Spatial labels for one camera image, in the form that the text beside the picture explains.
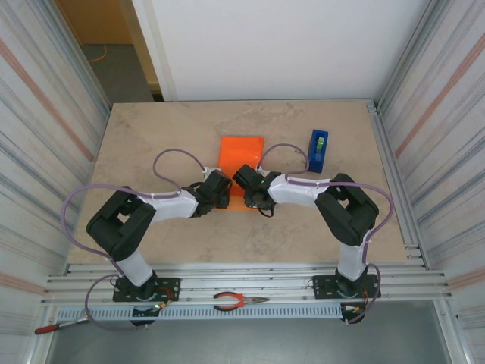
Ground blue tape dispenser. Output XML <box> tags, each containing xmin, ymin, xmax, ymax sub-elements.
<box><xmin>306</xmin><ymin>129</ymin><xmax>330</xmax><ymax>174</ymax></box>

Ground aluminium rail frame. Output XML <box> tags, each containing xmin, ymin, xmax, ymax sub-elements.
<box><xmin>41</xmin><ymin>264</ymin><xmax>454</xmax><ymax>305</ymax></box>

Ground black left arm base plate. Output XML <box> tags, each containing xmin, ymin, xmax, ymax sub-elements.
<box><xmin>112</xmin><ymin>277</ymin><xmax>181</xmax><ymax>303</ymax></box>

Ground orange handled pliers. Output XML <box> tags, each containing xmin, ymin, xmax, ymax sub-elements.
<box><xmin>212</xmin><ymin>290</ymin><xmax>271</xmax><ymax>312</ymax></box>

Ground grey slotted cable duct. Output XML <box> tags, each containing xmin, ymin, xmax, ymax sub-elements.
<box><xmin>55</xmin><ymin>305</ymin><xmax>344</xmax><ymax>322</ymax></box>

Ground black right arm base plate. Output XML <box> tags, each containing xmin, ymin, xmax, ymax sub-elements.
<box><xmin>312</xmin><ymin>275</ymin><xmax>380</xmax><ymax>300</ymax></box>

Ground white door frame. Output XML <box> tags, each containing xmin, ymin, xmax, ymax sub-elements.
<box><xmin>120</xmin><ymin>0</ymin><xmax>179</xmax><ymax>102</ymax></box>

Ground aluminium side rail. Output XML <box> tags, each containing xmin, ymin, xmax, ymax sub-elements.
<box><xmin>365</xmin><ymin>99</ymin><xmax>431</xmax><ymax>270</ymax></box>

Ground orange floor cable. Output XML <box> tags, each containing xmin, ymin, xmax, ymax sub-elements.
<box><xmin>87</xmin><ymin>44</ymin><xmax>109</xmax><ymax>64</ymax></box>

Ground red handled tool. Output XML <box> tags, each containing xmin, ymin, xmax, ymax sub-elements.
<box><xmin>34</xmin><ymin>318</ymin><xmax>90</xmax><ymax>335</ymax></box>

